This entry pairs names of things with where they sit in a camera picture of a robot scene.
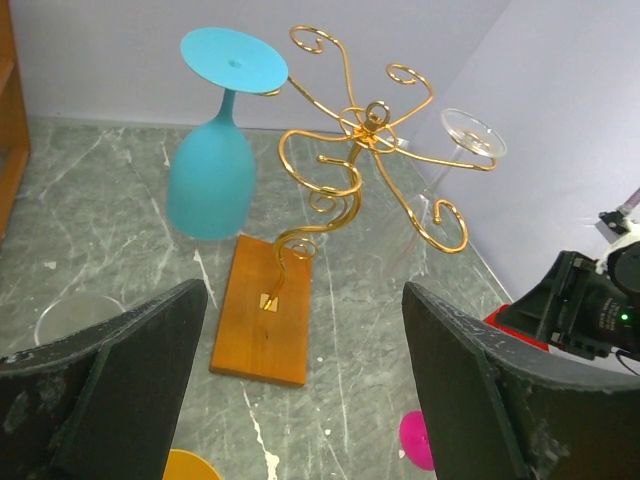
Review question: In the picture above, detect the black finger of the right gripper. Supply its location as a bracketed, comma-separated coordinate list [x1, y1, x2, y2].
[554, 254, 608, 358]
[507, 251, 580, 345]

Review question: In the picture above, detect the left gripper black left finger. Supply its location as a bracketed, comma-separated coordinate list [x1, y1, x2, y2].
[1, 279, 208, 479]

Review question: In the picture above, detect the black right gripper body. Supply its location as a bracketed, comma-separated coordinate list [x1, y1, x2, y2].
[592, 280, 639, 358]

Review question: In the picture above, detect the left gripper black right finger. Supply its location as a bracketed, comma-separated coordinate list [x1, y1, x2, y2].
[402, 282, 639, 479]

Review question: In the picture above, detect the clear wine glass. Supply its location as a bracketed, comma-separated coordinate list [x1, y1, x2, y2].
[34, 292, 125, 346]
[354, 108, 507, 283]

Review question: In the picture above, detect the blue wine glass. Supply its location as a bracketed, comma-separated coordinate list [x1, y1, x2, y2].
[166, 27, 289, 241]

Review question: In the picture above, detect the magenta wine glass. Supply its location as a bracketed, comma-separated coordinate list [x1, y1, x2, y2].
[399, 410, 435, 471]

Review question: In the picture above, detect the yellow wine glass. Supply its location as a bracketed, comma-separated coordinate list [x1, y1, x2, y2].
[162, 448, 222, 480]

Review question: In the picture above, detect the wooden dish rack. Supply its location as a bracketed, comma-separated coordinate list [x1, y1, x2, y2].
[1, 0, 31, 239]

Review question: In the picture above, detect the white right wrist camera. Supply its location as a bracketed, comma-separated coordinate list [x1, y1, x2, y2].
[595, 204, 639, 274]

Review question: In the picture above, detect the gold wire wine glass rack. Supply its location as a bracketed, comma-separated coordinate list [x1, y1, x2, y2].
[209, 25, 499, 388]

